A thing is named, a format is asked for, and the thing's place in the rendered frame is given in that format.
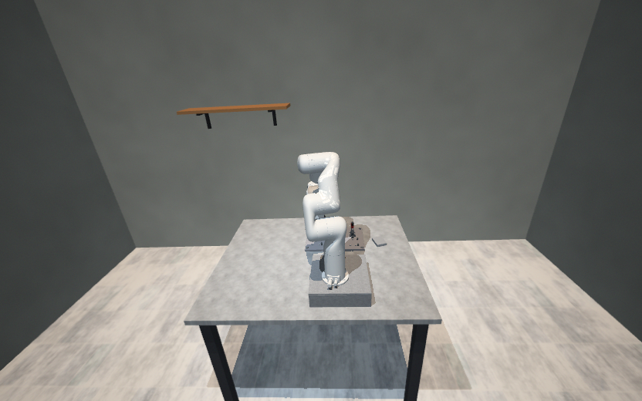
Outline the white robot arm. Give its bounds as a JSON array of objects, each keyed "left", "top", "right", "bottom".
[{"left": 297, "top": 152, "right": 349, "bottom": 288}]

